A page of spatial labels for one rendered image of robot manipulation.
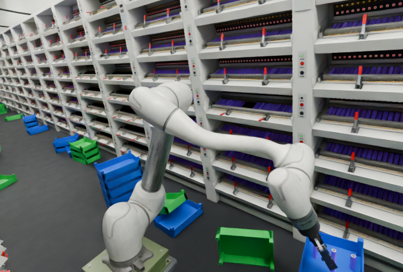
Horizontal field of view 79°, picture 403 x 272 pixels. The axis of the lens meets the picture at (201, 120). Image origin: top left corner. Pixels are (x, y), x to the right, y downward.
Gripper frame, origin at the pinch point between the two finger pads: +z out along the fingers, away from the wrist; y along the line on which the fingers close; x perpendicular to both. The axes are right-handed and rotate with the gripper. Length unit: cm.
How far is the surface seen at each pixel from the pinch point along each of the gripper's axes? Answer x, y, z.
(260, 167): -10, -72, -2
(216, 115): -17, -85, -43
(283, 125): 14, -55, -28
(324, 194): 14.2, -43.8, 13.2
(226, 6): 21, -83, -96
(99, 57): -99, -186, -129
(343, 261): 4.4, -5.7, 11.5
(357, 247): 12.0, -7.8, 10.4
